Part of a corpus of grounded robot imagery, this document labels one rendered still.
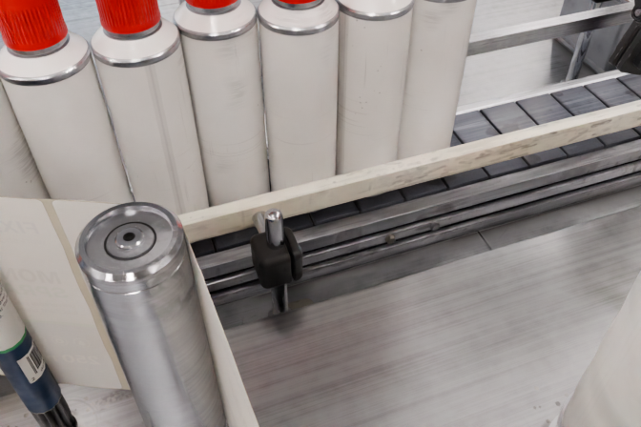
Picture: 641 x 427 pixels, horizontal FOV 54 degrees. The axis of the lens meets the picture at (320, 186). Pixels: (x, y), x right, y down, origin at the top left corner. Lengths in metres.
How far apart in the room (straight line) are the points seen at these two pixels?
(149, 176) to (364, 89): 0.16
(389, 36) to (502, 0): 0.50
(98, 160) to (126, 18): 0.10
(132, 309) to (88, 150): 0.19
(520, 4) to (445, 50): 0.46
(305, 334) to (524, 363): 0.14
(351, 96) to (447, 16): 0.08
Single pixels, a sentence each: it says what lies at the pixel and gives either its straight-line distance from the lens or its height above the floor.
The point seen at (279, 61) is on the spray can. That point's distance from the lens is 0.41.
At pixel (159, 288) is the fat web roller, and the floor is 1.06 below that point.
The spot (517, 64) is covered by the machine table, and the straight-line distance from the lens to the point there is 0.78.
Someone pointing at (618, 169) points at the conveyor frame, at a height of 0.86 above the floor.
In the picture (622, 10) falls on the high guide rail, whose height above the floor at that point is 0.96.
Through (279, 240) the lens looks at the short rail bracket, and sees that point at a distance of 0.41.
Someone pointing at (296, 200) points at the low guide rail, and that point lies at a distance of 0.46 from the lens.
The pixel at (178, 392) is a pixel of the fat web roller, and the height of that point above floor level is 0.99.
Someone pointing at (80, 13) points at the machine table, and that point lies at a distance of 0.90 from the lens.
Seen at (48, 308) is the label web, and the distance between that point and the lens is 0.33.
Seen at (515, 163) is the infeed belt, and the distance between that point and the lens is 0.56.
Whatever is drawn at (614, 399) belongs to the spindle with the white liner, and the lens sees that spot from 0.31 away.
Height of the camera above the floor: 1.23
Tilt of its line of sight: 44 degrees down
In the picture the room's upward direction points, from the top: straight up
